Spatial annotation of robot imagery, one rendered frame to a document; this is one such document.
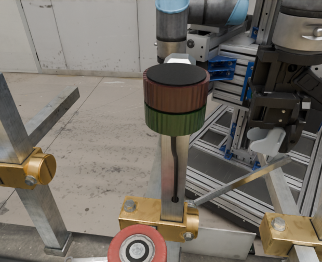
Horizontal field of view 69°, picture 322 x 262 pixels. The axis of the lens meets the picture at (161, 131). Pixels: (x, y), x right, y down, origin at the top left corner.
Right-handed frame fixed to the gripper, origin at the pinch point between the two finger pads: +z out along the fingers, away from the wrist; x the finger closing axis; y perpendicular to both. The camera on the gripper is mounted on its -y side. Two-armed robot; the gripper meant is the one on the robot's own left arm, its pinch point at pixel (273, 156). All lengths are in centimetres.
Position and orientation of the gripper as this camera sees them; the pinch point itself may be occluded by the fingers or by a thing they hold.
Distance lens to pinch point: 48.9
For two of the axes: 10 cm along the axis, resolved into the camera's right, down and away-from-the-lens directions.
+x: -1.3, 5.7, -8.1
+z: 0.0, 8.2, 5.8
